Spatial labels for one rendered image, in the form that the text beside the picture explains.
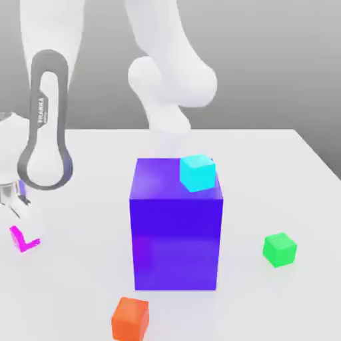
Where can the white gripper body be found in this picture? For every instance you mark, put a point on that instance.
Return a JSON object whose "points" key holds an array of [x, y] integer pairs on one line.
{"points": [[30, 221]]}

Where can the small magenta cube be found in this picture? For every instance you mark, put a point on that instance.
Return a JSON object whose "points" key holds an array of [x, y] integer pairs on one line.
{"points": [[23, 246]]}

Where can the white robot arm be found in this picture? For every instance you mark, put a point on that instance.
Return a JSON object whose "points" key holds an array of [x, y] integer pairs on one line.
{"points": [[170, 80]]}

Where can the small orange cube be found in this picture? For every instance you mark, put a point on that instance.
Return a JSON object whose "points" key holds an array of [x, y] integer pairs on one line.
{"points": [[130, 319]]}

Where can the small cyan cube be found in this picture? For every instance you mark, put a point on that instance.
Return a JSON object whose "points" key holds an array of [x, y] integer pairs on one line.
{"points": [[198, 174]]}

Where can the small green cube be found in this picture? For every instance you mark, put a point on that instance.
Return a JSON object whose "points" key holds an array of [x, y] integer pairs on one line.
{"points": [[279, 250]]}

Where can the large purple box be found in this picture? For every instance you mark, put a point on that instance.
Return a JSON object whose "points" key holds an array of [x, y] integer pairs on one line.
{"points": [[174, 239]]}

